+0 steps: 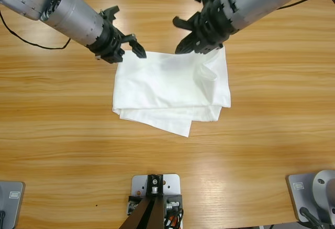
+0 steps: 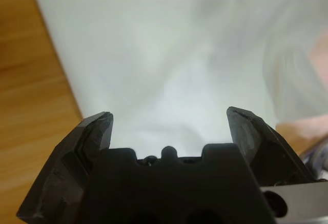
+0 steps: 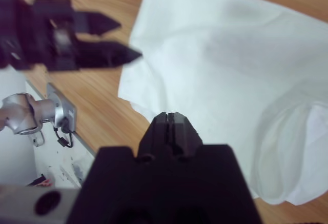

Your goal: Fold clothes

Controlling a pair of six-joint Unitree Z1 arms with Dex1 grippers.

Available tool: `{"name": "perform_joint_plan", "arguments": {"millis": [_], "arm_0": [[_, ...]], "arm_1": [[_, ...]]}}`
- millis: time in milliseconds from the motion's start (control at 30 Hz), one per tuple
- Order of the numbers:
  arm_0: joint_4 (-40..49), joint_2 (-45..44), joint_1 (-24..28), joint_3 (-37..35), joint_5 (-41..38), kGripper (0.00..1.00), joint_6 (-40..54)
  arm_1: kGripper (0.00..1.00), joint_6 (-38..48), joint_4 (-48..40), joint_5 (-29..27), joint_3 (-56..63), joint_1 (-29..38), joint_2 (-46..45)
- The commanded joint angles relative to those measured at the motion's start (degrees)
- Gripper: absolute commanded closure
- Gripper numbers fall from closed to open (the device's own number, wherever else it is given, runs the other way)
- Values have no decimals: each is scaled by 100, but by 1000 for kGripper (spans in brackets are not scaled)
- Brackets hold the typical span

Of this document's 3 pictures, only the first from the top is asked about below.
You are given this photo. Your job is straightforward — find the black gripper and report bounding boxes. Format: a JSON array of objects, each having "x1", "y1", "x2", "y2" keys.
[
  {"x1": 172, "y1": 0, "x2": 235, "y2": 55},
  {"x1": 87, "y1": 24, "x2": 148, "y2": 65}
]

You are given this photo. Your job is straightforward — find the white Unitree t-shirt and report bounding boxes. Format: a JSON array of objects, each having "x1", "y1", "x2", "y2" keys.
[{"x1": 111, "y1": 45, "x2": 233, "y2": 138}]

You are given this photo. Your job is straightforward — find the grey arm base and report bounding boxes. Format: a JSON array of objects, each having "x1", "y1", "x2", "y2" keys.
[
  {"x1": 285, "y1": 170, "x2": 335, "y2": 226},
  {"x1": 0, "y1": 181, "x2": 26, "y2": 229}
]

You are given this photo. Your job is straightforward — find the white mount plate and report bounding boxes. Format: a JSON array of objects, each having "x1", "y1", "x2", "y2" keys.
[{"x1": 130, "y1": 173, "x2": 183, "y2": 198}]

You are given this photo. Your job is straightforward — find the black corner bracket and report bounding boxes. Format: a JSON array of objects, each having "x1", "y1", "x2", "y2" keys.
[
  {"x1": 127, "y1": 194, "x2": 143, "y2": 216},
  {"x1": 164, "y1": 193, "x2": 184, "y2": 215}
]

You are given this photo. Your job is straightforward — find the dark camera post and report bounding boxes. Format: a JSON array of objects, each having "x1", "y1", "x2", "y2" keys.
[{"x1": 122, "y1": 173, "x2": 166, "y2": 229}]

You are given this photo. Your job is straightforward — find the black cable at post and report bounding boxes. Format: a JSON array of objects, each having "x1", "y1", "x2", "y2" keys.
[{"x1": 176, "y1": 207, "x2": 186, "y2": 229}]

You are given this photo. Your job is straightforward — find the red cable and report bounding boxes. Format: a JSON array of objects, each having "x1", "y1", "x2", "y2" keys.
[{"x1": 166, "y1": 213, "x2": 181, "y2": 229}]

